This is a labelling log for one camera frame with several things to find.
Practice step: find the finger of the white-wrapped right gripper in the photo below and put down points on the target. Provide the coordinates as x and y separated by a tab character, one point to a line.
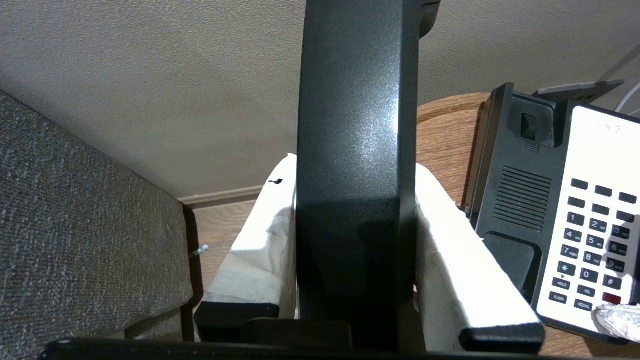
620	320

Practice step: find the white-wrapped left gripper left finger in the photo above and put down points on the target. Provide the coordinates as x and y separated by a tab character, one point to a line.
255	270

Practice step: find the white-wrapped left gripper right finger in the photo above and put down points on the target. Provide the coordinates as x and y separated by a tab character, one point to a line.
460	290

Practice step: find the black white-faced phone base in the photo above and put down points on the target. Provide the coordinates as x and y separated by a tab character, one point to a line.
522	205

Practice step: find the black phone handset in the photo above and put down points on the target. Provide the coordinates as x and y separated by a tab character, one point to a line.
355	150

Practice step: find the small metal bolt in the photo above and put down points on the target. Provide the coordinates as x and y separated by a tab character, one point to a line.
200	250

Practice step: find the round wooden nightstand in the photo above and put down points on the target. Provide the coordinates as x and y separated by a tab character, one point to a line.
445	145

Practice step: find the grey fabric headboard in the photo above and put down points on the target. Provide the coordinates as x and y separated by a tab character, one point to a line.
85	235

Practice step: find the dark low wall plate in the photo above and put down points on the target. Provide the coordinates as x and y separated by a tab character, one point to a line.
575	90

